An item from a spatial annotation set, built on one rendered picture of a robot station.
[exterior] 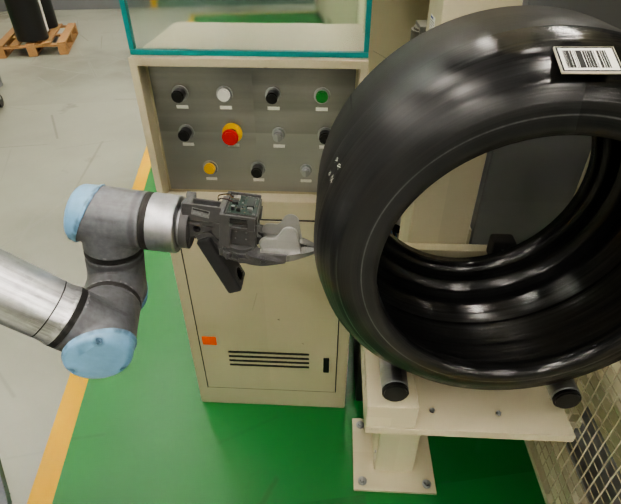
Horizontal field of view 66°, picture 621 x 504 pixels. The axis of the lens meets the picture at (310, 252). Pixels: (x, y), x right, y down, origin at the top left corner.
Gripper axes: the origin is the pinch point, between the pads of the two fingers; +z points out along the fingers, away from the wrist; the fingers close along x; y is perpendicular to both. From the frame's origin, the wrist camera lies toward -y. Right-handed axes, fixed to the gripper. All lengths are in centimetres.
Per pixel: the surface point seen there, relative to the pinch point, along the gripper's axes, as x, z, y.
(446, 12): 26.4, 17.3, 32.4
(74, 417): 42, -76, -121
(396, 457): 26, 39, -98
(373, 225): -11.5, 6.8, 13.7
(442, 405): -5.3, 28.4, -27.4
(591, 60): -10.0, 24.5, 35.4
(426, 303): 10.4, 24.8, -16.7
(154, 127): 54, -42, -7
